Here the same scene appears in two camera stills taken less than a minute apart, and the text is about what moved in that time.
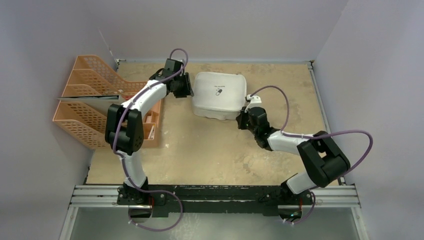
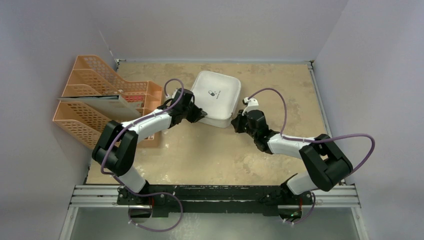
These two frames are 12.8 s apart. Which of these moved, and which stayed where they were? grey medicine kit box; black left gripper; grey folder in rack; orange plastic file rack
Moved: black left gripper; grey medicine kit box
Stayed: grey folder in rack; orange plastic file rack
